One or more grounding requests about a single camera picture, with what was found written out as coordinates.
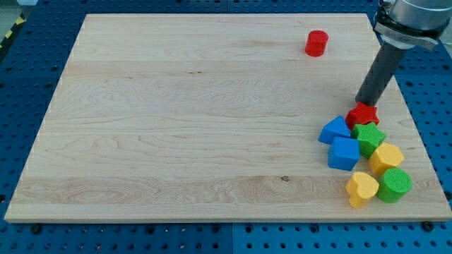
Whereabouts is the yellow hexagon block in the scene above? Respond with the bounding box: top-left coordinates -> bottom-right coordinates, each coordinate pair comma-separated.
367,143 -> 405,176

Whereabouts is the blue triangle block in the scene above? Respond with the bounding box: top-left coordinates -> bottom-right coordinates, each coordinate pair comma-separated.
318,116 -> 351,145

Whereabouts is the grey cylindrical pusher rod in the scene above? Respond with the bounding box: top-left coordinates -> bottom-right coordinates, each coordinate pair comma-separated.
355,42 -> 407,107

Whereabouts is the red star block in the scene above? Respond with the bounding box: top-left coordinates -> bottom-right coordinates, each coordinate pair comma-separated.
345,102 -> 379,131

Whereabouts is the green cylinder block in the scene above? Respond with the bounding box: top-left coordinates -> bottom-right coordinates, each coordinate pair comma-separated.
376,168 -> 412,203

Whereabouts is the green star block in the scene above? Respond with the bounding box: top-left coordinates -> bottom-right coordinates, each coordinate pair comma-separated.
352,122 -> 386,159

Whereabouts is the wooden board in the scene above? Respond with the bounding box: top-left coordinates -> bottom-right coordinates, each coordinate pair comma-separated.
5,13 -> 451,224

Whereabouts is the blue cube block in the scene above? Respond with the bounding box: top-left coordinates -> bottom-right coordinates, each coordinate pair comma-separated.
328,137 -> 360,171

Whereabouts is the yellow heart block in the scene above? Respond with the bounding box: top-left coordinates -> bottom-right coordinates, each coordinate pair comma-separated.
345,171 -> 379,208

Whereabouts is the red cylinder block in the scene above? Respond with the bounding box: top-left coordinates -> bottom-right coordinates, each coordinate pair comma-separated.
305,30 -> 329,57

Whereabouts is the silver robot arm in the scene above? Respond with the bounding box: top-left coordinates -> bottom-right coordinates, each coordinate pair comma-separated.
374,0 -> 451,50

